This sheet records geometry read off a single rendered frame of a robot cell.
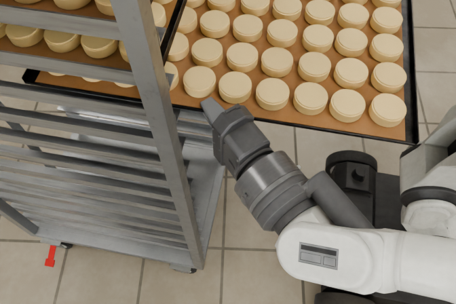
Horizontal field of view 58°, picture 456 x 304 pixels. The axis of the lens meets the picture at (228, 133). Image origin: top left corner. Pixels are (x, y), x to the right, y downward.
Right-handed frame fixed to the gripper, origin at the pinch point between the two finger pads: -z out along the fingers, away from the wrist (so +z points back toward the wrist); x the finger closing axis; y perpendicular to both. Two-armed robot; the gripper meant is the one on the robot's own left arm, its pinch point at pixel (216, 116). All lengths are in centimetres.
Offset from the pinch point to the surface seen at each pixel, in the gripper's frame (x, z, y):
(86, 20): 17.1, -10.1, 11.0
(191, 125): -75, -43, -16
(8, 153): -28, -33, 33
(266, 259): -107, 5, -16
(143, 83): 10.5, -3.4, 8.4
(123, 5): 23.1, -3.1, 8.3
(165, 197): -37.3, -8.7, 9.2
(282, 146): -107, -30, -52
